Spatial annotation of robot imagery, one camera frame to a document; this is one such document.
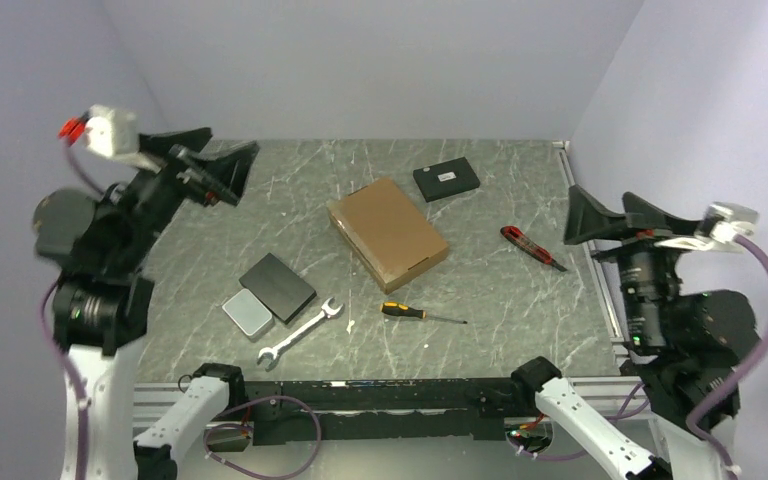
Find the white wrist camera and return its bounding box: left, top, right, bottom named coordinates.
left=58, top=104, right=160, bottom=172
left=655, top=202, right=760, bottom=253

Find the brown cardboard express box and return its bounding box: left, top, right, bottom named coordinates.
left=327, top=177, right=449, bottom=294

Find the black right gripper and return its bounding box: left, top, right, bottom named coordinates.
left=561, top=181, right=696, bottom=344

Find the dark grey flat slab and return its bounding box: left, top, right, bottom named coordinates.
left=238, top=253, right=317, bottom=325

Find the silver open-end wrench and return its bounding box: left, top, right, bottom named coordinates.
left=256, top=297, right=344, bottom=371

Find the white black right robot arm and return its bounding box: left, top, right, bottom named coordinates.
left=510, top=185, right=759, bottom=479

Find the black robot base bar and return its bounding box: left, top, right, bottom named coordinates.
left=218, top=377, right=539, bottom=446

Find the black flat box with label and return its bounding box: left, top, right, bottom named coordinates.
left=412, top=157, right=481, bottom=203

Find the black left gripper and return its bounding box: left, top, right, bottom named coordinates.
left=110, top=126, right=258, bottom=269

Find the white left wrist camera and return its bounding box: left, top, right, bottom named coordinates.
left=58, top=104, right=160, bottom=172

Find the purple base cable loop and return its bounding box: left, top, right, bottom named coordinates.
left=202, top=395, right=323, bottom=480

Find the red handled box cutter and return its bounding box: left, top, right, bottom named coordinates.
left=500, top=225, right=567, bottom=272

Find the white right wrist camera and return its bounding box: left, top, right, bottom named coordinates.
left=655, top=202, right=760, bottom=253

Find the front aluminium frame rail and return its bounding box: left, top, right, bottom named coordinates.
left=132, top=380, right=189, bottom=436

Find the yellow black handled screwdriver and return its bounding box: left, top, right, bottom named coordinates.
left=380, top=302, right=467, bottom=325

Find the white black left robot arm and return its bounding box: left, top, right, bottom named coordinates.
left=32, top=127, right=260, bottom=479

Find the aluminium table edge rail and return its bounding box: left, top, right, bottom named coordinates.
left=552, top=140, right=624, bottom=345

